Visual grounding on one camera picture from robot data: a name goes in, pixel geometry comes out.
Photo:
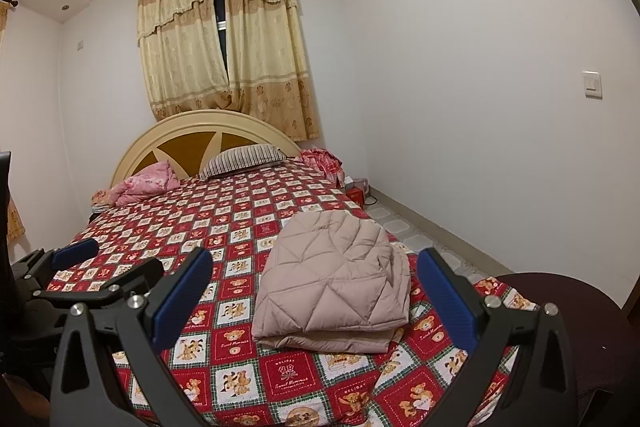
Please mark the striped pillow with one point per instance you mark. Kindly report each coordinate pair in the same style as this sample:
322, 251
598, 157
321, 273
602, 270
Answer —
240, 159

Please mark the pink quilted down jacket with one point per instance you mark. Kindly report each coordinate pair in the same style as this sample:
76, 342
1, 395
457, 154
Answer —
330, 282

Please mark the cream and brown headboard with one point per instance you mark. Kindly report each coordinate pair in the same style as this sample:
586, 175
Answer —
200, 119

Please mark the red patterned clothes heap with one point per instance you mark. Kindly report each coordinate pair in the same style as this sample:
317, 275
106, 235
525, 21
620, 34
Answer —
322, 159

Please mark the small red box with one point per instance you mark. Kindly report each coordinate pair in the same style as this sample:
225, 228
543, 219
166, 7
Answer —
355, 198

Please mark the pink floral blanket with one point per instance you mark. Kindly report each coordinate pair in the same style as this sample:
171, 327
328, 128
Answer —
145, 182

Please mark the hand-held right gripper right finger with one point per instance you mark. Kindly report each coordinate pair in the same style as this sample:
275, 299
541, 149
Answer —
447, 302

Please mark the yellow patterned window curtain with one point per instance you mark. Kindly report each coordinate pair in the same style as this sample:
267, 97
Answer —
265, 57
180, 57

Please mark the black upright panel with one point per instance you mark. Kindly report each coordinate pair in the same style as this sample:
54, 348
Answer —
5, 202

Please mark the red checked bear bedsheet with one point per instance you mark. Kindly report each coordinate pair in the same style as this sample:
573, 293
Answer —
280, 372

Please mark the dark maroon mesh chair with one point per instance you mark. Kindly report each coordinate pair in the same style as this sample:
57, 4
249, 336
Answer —
590, 332

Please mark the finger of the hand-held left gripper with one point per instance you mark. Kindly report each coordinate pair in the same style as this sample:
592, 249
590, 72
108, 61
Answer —
135, 272
75, 253

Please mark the dark window pane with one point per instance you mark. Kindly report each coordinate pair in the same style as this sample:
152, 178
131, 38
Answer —
221, 7

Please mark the white wall light switch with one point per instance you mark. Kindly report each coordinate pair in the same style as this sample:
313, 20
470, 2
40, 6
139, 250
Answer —
593, 84

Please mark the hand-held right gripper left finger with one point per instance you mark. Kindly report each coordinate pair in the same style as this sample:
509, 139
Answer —
182, 302

